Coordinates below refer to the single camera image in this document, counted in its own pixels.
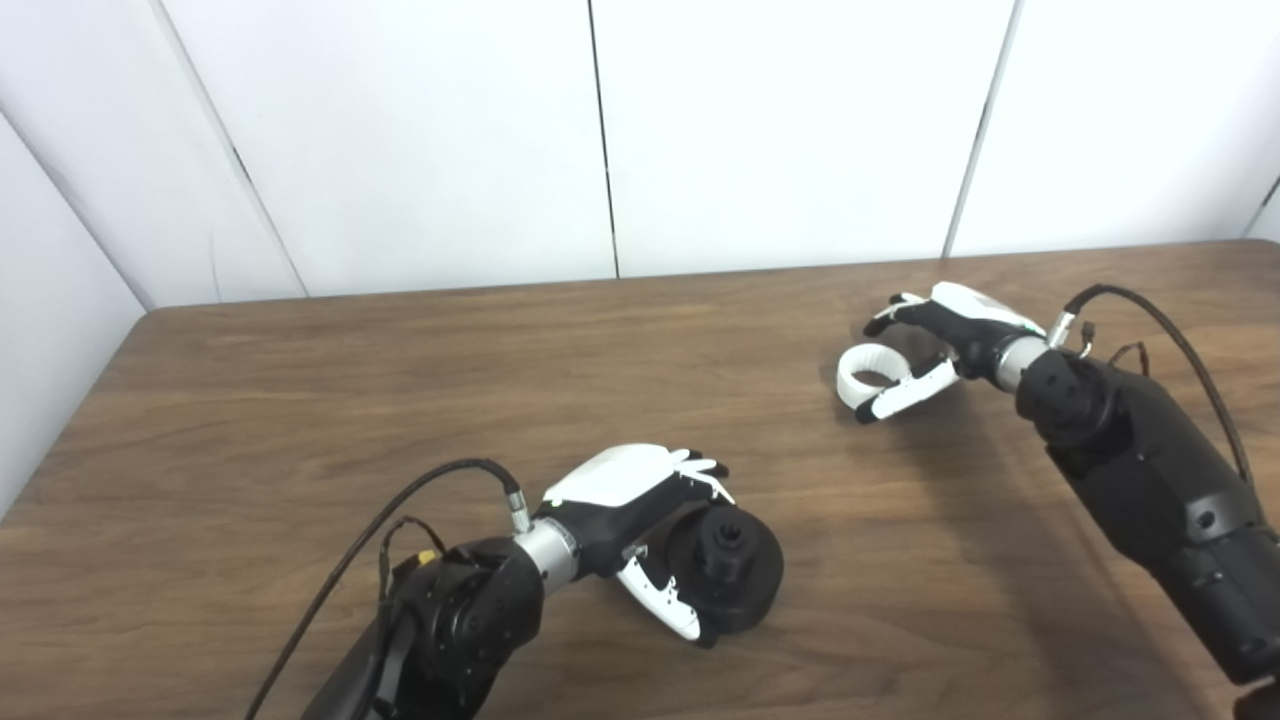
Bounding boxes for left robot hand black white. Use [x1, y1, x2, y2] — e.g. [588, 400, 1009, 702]
[535, 444, 736, 646]

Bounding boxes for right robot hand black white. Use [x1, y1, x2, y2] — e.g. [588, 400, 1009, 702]
[857, 282, 1049, 425]

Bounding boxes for white toothed plastic ring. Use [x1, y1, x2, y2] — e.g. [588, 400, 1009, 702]
[836, 343, 916, 411]

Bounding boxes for round black plastic part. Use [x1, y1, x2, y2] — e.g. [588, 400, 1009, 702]
[660, 502, 784, 634]

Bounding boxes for thin right arm wires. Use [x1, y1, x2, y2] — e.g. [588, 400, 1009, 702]
[1076, 320, 1151, 377]

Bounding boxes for thin arm wires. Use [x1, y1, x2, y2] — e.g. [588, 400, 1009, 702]
[1076, 320, 1151, 377]
[376, 516, 447, 603]

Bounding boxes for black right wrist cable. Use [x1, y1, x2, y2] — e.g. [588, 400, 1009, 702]
[1046, 284, 1257, 491]

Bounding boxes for thin left arm wires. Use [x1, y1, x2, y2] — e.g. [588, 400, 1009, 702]
[376, 516, 447, 603]

